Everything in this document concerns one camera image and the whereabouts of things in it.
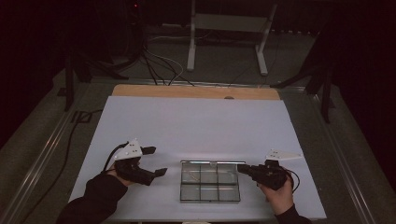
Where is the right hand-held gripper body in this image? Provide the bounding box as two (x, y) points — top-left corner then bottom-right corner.
(248, 148), (304, 191)

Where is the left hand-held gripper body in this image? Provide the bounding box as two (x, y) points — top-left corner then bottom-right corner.
(113, 138), (157, 187)

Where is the clear plastic compartment box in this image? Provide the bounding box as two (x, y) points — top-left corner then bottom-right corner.
(179, 160), (247, 203)

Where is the person's right hand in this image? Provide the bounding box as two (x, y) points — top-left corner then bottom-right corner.
(257, 174), (295, 216)

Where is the person's left hand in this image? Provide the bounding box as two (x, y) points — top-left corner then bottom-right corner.
(105, 163), (138, 189)

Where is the black tripod stand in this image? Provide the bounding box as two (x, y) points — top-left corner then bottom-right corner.
(270, 31), (337, 124)
(64, 50), (129, 112)

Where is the white metal stand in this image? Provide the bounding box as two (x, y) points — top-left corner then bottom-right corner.
(186, 0), (278, 77)

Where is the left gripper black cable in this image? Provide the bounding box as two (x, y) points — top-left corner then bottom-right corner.
(102, 141), (129, 174)

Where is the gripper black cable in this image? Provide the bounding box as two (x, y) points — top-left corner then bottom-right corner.
(281, 167), (302, 194)
(102, 141), (129, 174)

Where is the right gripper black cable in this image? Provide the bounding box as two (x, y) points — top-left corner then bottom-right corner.
(281, 167), (302, 194)

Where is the long black floor cable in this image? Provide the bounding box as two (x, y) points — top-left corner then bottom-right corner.
(18, 108), (104, 224)

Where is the metal floor rail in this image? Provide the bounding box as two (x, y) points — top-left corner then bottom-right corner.
(0, 105), (82, 224)
(311, 92), (378, 224)

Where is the bundle of black floor cables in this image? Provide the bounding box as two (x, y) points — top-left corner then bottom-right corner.
(141, 46), (195, 87)

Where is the white floor cable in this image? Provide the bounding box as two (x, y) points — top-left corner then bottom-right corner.
(146, 35), (185, 80)

